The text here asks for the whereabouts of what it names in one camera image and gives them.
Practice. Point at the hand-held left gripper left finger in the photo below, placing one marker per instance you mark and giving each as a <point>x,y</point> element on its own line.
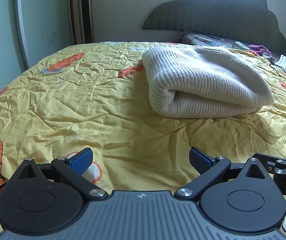
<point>81,161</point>

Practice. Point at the glass wardrobe sliding door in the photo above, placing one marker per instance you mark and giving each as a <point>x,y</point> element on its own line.
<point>38,25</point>

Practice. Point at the grey cloth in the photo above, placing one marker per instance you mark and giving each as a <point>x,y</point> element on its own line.
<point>268,58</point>

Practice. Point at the yellow printed quilt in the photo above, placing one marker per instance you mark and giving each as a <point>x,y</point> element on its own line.
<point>70,100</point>

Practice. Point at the patterned pillow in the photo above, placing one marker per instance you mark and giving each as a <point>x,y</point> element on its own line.
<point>203,38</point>

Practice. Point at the grey padded headboard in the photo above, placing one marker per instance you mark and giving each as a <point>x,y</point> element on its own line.
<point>220,12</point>

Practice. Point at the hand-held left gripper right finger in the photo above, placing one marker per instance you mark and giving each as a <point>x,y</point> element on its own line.
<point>200,160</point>

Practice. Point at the white remote control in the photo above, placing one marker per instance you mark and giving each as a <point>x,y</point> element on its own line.
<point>242,45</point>

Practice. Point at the gold tower air conditioner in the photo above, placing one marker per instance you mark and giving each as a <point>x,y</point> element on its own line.
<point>85,12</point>

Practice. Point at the purple cloth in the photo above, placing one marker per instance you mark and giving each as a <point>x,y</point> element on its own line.
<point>259,48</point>

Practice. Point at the white knit sweater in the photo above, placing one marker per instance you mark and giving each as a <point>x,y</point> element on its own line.
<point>203,85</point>

